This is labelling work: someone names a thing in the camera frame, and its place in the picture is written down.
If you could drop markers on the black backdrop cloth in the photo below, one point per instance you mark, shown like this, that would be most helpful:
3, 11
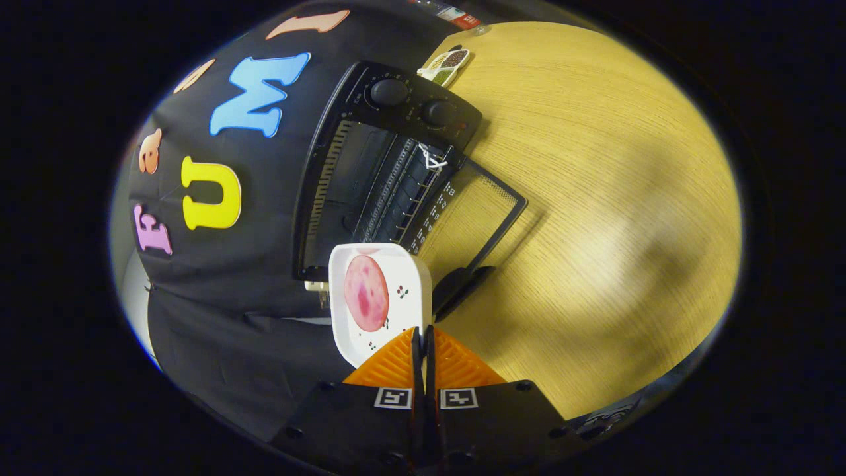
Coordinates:
251, 277

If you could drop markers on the black toaster oven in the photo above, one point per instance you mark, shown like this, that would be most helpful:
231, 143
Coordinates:
357, 165

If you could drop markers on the small dish of beans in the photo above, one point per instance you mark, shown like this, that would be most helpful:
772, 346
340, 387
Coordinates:
449, 63

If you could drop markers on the white square plate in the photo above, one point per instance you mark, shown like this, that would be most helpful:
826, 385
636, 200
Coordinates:
406, 311

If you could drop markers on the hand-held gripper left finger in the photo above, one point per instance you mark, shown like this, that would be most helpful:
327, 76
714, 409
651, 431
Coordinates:
357, 423

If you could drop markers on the clear water bottle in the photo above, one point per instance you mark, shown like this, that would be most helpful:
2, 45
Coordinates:
456, 16

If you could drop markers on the pink ham slice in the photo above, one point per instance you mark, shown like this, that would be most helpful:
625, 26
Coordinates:
365, 294

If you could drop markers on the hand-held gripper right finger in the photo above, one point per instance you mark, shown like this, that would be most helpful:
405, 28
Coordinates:
502, 423

